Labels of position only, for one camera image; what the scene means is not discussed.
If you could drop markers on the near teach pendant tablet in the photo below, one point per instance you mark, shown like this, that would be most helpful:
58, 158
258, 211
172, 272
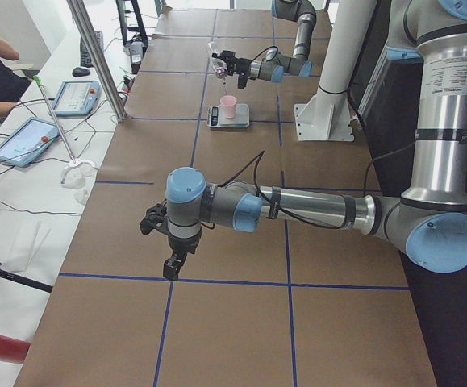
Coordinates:
27, 142

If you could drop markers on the aluminium frame post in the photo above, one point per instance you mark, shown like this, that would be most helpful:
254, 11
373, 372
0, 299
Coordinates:
86, 30

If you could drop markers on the black tripod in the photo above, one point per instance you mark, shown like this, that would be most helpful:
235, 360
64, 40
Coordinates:
11, 275

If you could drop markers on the silver digital kitchen scale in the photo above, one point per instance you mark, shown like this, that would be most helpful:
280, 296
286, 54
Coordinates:
217, 119

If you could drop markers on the crumpled white paper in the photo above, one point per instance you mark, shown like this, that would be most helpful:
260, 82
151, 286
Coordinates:
74, 177

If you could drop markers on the red cylinder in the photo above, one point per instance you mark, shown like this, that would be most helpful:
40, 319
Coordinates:
13, 350

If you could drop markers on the pink plastic cup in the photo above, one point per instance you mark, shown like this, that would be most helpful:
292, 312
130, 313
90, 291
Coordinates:
228, 104

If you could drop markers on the white pillar with base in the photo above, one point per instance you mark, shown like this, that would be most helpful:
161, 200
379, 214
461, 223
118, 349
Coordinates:
326, 116

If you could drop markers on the black computer mouse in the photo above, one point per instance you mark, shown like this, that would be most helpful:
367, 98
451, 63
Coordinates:
80, 72

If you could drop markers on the far teach pendant tablet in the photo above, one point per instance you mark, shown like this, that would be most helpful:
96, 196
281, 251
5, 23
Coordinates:
76, 98

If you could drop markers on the long metal rod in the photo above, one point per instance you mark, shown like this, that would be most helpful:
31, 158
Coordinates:
72, 158

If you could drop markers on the teach pendant tablet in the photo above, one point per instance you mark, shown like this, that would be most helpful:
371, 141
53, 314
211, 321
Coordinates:
27, 142
76, 98

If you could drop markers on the clear glass sauce bottle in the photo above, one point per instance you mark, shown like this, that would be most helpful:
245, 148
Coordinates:
215, 58

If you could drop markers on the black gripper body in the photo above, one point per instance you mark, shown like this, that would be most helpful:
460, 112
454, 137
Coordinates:
243, 64
182, 244

